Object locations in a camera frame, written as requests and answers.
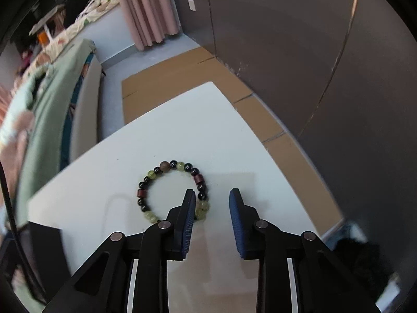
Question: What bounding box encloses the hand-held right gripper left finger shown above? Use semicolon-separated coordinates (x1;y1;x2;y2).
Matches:
42;189;197;313

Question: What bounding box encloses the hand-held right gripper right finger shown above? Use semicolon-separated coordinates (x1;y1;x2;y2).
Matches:
229;188;382;313

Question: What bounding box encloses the black jewelry box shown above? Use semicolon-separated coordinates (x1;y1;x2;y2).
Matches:
27;221;73;279

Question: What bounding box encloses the green and black bead bracelet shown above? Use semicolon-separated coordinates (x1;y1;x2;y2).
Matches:
136;160;211;225

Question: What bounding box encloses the orange duck print blanket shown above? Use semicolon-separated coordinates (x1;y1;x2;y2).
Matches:
0;81;35;203

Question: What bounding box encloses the dark cloth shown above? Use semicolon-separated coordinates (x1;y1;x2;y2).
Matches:
334;223;403;302

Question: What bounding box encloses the bed with green sheet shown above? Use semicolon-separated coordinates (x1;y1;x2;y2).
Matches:
15;38;107;211

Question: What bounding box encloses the flat brown cardboard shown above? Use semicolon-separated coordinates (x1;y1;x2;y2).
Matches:
121;46;345;239

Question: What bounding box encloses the dark wood wardrobe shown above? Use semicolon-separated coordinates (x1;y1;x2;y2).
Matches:
169;0;417;255

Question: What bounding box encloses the pink curtain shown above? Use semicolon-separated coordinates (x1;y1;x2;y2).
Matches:
108;0;182;52

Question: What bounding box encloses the white folding table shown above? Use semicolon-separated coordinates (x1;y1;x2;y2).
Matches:
28;4;66;37

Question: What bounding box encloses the patterned window seat mat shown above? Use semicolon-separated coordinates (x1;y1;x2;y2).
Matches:
20;0;120;72

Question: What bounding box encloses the black cable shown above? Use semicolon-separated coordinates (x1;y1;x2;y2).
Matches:
0;162;47;304

